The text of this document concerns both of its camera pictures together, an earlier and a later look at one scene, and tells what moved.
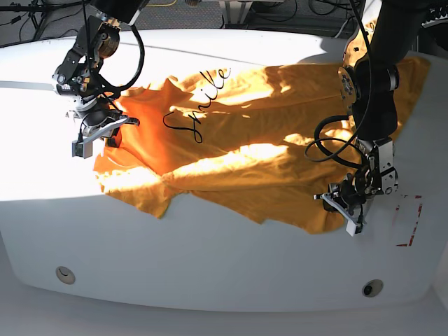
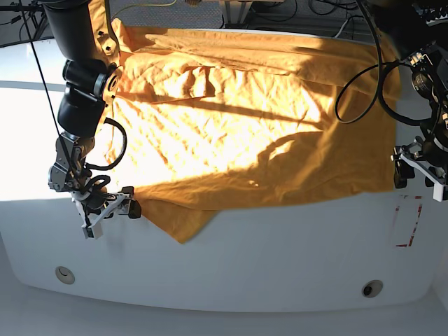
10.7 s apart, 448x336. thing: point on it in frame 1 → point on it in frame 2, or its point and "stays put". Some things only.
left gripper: (99, 122) → (95, 208)
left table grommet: (65, 274) stays put
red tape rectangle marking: (409, 242) stays put
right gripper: (348, 196) → (415, 152)
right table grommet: (372, 288) stays put
